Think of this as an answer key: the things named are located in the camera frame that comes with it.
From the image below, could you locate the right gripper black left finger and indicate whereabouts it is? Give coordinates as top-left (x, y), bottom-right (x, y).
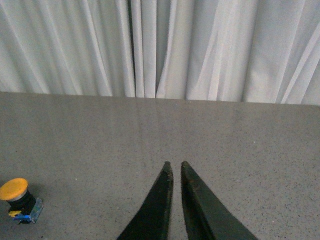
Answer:
top-left (117, 161), bottom-right (174, 240)

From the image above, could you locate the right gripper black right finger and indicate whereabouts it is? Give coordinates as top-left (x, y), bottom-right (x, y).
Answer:
top-left (181, 161), bottom-right (257, 240)

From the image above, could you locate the yellow mushroom push button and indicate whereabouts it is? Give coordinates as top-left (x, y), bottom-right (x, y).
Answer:
top-left (0, 177), bottom-right (44, 224)

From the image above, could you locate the white pleated curtain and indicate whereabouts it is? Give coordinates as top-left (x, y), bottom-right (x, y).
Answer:
top-left (0, 0), bottom-right (320, 105)

